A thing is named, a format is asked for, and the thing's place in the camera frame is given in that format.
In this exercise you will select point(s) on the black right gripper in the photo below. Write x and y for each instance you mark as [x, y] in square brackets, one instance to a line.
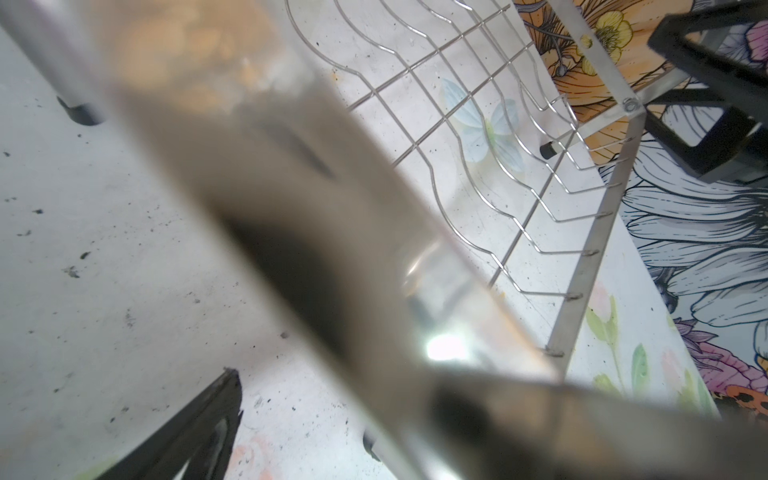
[735, 148]

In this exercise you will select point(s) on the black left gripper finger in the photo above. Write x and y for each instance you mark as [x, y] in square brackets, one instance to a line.
[196, 443]

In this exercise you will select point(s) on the chrome wire dish rack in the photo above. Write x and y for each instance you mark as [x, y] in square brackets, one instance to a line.
[402, 223]

